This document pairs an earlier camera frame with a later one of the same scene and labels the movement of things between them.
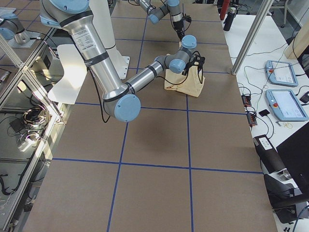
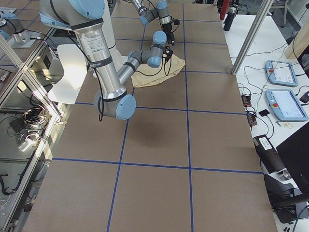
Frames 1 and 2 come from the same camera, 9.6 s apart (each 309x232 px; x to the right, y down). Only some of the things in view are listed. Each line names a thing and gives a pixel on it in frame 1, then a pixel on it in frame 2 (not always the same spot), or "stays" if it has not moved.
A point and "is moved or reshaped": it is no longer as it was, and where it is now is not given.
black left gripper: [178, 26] to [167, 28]
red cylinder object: [224, 9] stays
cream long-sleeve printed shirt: [189, 81] is moved or reshaped
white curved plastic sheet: [75, 71] stays
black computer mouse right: [305, 98] stays
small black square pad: [264, 112] stays
